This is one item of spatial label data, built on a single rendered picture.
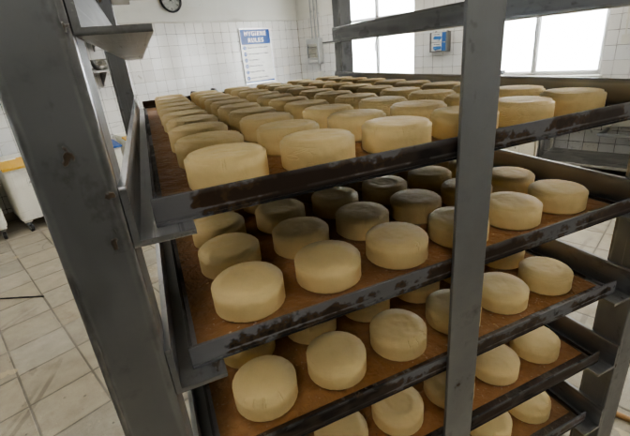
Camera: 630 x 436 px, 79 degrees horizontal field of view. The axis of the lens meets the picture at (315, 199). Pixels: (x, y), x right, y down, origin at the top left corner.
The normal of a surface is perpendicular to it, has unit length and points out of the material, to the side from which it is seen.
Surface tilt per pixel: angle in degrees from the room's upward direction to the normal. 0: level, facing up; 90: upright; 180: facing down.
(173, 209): 90
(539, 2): 90
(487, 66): 90
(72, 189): 90
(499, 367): 0
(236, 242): 0
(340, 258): 0
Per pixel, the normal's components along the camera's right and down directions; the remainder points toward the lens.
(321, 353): -0.08, -0.93
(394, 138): -0.28, 0.37
